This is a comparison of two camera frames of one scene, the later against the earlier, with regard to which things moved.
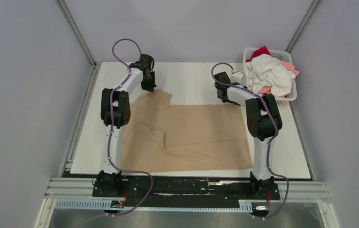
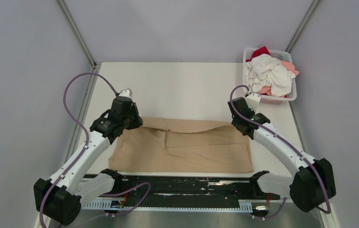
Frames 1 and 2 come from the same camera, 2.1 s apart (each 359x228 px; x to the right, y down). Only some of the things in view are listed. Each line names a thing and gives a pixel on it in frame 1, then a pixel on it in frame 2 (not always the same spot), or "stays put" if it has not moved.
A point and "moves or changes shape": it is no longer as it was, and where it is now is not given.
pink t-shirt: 288,66 stays put
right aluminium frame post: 302,25 stays put
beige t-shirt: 158,136 moves or changes shape
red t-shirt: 256,53 stays put
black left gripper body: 149,84 → 132,120
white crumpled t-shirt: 264,70 stays put
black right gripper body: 229,101 → 235,122
